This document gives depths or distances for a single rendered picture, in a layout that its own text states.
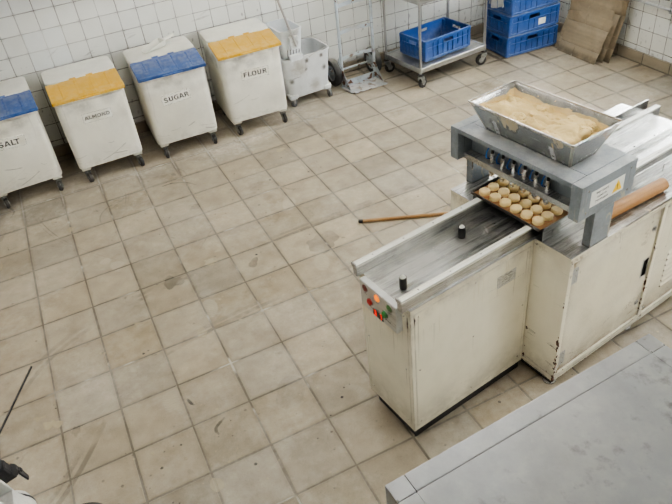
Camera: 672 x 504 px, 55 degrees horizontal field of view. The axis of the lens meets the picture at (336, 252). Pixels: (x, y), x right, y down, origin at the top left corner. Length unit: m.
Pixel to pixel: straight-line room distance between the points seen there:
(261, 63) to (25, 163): 1.98
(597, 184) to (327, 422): 1.64
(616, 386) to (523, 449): 0.18
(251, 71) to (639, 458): 4.92
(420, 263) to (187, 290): 1.85
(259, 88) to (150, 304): 2.28
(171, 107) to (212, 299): 1.97
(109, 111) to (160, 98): 0.40
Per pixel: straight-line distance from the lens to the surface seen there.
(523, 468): 0.92
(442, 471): 0.90
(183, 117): 5.52
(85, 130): 5.40
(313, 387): 3.40
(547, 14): 6.96
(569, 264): 2.82
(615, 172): 2.74
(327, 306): 3.81
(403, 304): 2.48
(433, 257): 2.76
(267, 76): 5.61
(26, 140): 5.40
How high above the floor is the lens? 2.58
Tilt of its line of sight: 38 degrees down
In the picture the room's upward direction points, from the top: 7 degrees counter-clockwise
